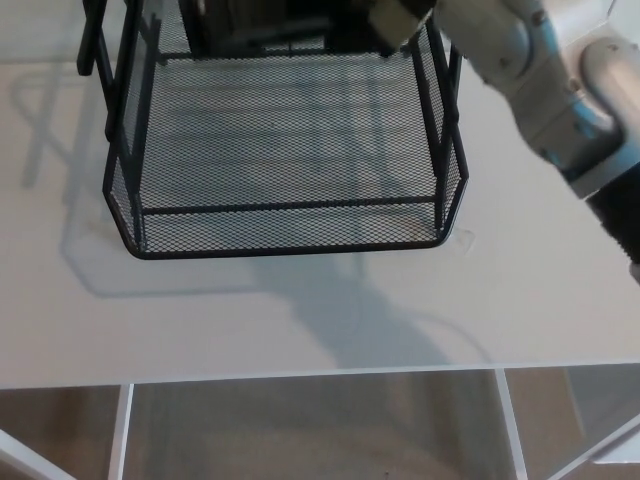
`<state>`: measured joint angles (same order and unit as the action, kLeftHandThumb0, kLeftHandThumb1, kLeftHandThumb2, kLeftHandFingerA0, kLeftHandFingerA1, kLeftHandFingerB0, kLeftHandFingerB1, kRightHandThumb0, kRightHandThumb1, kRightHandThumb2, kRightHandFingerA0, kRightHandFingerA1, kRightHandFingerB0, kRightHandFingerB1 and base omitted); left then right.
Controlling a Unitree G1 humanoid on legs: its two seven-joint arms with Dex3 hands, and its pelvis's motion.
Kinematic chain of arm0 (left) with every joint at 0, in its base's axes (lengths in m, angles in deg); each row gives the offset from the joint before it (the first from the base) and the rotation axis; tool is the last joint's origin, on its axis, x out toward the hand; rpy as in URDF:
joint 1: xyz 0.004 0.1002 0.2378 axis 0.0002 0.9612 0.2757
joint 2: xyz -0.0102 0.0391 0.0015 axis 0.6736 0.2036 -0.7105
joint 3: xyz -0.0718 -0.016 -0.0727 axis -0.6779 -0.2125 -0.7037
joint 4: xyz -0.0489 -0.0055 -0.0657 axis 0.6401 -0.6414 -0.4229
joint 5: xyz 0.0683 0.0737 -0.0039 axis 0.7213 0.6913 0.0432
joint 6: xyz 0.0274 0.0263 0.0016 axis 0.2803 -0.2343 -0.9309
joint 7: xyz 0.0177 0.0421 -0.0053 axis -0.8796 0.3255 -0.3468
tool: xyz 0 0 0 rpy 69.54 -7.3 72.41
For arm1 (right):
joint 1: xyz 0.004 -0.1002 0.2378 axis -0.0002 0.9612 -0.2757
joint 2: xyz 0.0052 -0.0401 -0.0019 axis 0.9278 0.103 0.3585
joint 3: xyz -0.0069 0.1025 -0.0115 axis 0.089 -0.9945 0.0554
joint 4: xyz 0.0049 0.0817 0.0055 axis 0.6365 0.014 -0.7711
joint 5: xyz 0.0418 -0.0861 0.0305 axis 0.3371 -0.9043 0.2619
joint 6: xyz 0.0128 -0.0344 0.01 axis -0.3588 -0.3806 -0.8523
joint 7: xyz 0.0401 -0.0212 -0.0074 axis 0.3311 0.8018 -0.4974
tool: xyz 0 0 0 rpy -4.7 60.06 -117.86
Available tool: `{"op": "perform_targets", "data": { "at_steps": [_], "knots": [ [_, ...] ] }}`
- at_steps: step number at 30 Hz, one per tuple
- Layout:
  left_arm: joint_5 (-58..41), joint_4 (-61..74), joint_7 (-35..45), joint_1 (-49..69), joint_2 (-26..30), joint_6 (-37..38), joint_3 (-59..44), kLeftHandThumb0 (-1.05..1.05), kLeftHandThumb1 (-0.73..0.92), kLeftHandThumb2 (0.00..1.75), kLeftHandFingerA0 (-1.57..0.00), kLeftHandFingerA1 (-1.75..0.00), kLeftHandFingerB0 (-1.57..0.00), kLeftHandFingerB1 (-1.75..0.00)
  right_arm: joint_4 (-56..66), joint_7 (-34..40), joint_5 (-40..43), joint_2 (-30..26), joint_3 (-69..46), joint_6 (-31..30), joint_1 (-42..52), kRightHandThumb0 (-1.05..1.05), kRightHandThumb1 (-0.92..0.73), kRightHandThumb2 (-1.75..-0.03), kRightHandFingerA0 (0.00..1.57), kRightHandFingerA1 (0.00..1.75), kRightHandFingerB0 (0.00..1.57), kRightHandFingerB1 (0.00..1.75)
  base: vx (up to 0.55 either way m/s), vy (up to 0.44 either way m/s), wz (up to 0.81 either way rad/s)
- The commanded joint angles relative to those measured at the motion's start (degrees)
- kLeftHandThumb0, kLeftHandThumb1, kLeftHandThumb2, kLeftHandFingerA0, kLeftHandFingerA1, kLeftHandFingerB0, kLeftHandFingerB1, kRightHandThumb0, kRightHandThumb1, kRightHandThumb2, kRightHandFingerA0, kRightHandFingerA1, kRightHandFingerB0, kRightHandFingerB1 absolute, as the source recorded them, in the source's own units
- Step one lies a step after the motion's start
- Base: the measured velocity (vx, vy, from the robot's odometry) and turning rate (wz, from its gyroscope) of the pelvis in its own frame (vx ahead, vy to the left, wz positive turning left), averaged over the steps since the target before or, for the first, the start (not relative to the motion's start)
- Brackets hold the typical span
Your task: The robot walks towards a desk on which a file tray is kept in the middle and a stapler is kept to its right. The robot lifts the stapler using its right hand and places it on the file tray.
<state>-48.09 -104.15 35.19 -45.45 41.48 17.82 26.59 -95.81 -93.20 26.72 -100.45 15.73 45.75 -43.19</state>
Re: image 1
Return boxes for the white desk frame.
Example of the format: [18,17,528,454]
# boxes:
[0,368,640,480]

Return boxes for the black stapler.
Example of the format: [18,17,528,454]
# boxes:
[191,0,372,55]

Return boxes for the black corrugated cable sleeve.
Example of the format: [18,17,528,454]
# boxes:
[582,163,640,287]

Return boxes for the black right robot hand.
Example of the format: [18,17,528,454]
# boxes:
[349,0,442,59]

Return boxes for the black mesh file tray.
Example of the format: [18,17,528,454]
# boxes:
[76,0,472,262]

